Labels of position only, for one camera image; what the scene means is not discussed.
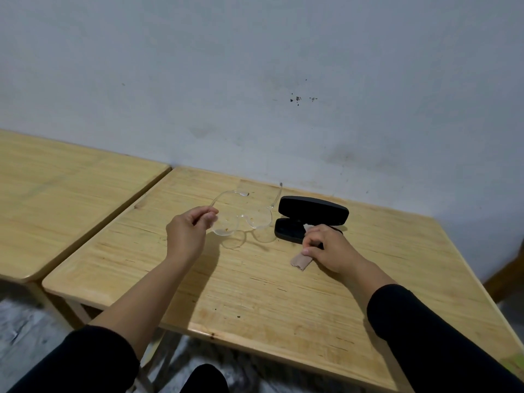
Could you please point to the person's left hand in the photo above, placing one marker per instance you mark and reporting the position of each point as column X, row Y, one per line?
column 186, row 239

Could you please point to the person's right hand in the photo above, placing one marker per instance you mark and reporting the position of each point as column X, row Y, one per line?
column 335, row 251

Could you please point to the person's right thumb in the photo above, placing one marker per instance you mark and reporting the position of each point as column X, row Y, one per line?
column 310, row 252

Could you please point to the person's left thumb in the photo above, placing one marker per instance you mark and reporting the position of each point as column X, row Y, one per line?
column 206, row 220

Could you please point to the beige cleaning cloth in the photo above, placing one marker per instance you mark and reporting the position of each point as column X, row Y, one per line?
column 301, row 262

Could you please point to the clear plastic safety glasses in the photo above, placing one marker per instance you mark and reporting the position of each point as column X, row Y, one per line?
column 224, row 229

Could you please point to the person's right forearm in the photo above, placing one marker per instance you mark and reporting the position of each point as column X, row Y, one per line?
column 430, row 335

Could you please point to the person's left forearm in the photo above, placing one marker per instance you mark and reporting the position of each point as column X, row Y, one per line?
column 151, row 298

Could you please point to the black glasses case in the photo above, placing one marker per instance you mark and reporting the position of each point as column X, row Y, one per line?
column 313, row 209

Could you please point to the light wooden table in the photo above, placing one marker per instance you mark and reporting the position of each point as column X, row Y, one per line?
column 61, row 192
column 254, row 298

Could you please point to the person's black trouser leg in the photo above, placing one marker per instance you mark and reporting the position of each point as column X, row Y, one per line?
column 204, row 380

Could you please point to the brown wooden furniture piece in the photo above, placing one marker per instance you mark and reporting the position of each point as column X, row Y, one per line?
column 507, row 278

